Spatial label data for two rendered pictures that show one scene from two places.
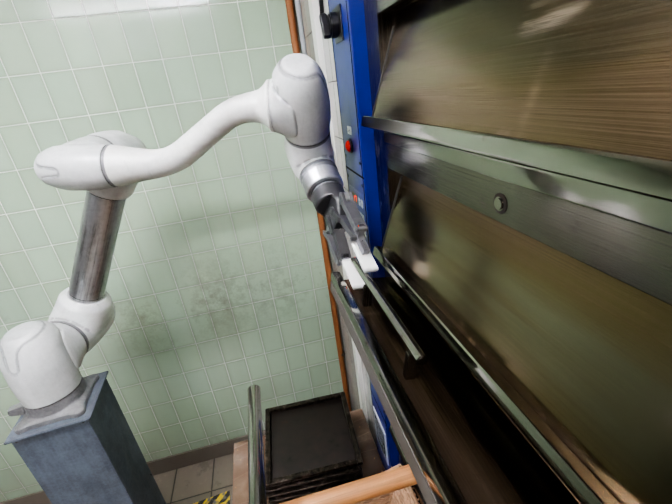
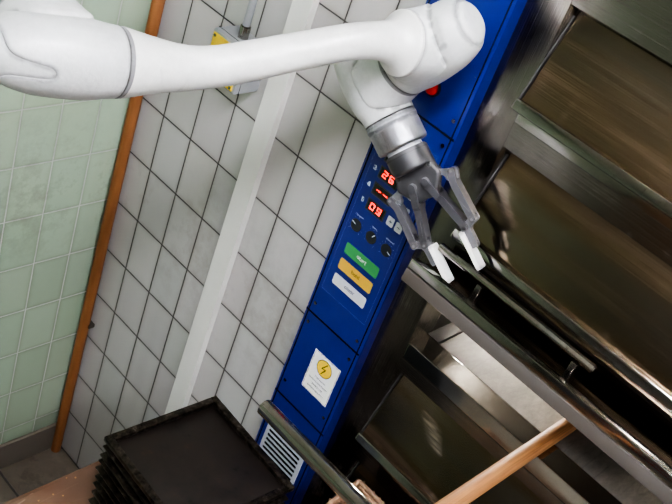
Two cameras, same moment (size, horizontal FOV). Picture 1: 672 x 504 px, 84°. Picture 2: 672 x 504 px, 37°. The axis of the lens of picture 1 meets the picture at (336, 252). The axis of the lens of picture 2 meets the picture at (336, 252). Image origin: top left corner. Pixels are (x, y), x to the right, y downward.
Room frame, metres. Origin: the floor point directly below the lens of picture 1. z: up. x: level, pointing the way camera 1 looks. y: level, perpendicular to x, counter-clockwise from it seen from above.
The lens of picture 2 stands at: (-0.17, 1.14, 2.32)
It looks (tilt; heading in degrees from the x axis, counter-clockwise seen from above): 33 degrees down; 313
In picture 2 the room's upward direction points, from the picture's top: 22 degrees clockwise
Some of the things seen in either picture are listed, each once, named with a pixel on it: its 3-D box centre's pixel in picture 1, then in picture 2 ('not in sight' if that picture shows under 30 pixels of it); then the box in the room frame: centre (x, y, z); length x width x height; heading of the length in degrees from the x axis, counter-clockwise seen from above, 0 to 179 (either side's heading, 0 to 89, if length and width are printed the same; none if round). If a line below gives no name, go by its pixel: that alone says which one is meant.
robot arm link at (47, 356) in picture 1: (39, 358); not in sight; (0.93, 0.91, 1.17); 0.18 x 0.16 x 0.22; 177
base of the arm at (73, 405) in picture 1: (49, 398); not in sight; (0.92, 0.93, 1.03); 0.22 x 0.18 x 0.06; 104
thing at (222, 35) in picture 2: not in sight; (235, 59); (1.32, 0.02, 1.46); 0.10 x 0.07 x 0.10; 10
